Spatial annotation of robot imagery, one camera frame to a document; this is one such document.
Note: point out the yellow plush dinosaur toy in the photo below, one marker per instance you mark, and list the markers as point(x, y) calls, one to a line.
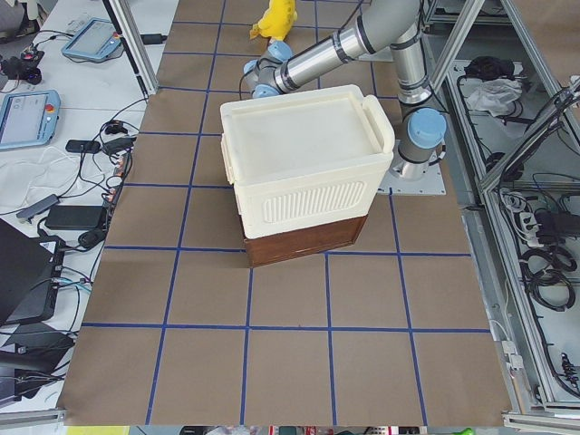
point(276, 21)

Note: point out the blue teach pendant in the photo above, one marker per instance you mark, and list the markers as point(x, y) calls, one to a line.
point(29, 119)
point(96, 42)

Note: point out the crumpled white cloth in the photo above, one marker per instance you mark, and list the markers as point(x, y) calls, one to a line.
point(497, 97)

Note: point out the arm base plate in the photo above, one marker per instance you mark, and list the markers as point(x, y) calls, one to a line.
point(409, 179)

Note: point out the blue teach pendant near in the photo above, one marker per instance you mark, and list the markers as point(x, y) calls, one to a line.
point(29, 119)

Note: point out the blue teach pendant far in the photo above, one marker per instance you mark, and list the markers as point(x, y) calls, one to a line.
point(96, 42)

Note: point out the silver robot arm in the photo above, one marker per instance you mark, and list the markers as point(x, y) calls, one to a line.
point(395, 25)

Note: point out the black power adapter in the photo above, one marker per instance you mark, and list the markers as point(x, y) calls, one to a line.
point(67, 217)

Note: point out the dark wooden drawer cabinet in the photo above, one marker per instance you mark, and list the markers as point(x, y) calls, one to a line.
point(301, 242)

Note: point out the aluminium frame post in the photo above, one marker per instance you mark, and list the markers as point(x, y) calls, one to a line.
point(124, 23)

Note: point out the white plastic storage box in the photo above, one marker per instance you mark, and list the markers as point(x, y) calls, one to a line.
point(305, 159)

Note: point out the black laptop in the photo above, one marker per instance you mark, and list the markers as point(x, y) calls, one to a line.
point(29, 267)

